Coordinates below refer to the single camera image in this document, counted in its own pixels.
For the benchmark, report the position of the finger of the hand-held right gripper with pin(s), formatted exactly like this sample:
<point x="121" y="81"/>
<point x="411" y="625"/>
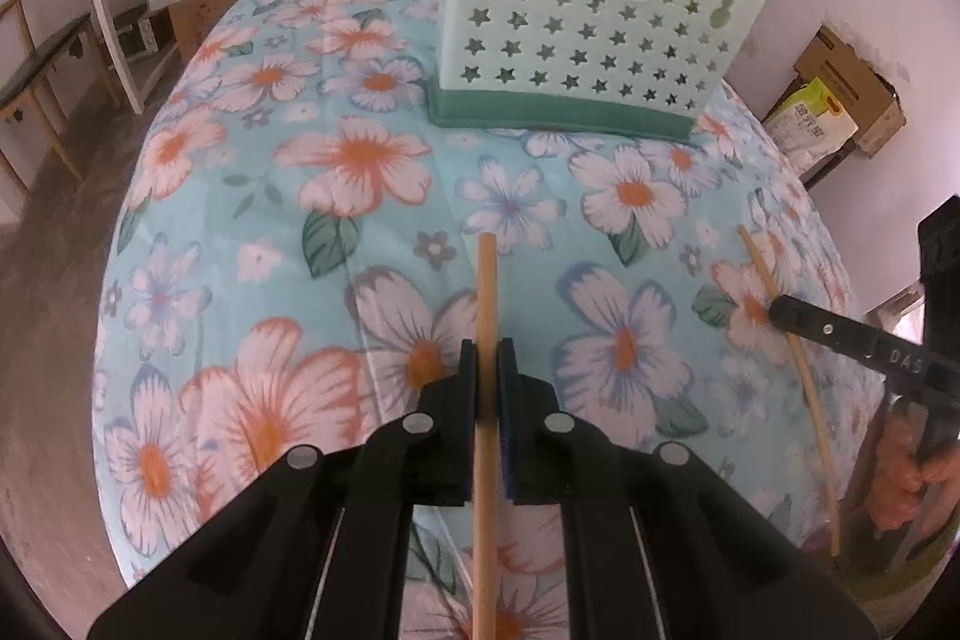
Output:
<point x="847" y="336"/>

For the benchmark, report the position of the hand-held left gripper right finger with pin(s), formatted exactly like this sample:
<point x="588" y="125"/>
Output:
<point x="525" y="430"/>

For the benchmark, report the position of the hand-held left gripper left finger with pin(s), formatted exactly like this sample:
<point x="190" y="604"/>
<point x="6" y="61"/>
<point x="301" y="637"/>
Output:
<point x="442" y="430"/>

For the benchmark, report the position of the wooden chopstick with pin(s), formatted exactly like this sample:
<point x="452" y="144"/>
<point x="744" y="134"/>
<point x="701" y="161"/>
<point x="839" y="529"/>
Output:
<point x="486" y="310"/>
<point x="795" y="355"/>

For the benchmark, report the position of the mint green utensil holder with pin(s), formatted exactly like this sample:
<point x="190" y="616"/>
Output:
<point x="585" y="10"/>

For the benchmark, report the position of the person's right hand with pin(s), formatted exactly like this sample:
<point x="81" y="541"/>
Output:
<point x="922" y="497"/>

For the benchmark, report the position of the black stool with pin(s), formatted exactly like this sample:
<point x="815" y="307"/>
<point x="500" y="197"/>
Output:
<point x="832" y="160"/>

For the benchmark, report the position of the green white rice bag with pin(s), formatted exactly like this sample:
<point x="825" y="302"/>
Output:
<point x="814" y="123"/>

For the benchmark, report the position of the floral blue blanket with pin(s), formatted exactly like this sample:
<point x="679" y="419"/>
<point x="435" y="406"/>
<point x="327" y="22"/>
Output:
<point x="300" y="235"/>

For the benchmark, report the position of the open cardboard box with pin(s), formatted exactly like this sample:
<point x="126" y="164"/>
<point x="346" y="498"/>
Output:
<point x="855" y="85"/>

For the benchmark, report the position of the white-topped cardboard box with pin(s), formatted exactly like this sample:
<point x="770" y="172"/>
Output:
<point x="195" y="6"/>

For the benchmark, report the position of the wooden chair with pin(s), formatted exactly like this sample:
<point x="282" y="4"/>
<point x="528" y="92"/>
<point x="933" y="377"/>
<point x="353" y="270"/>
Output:
<point x="37" y="85"/>

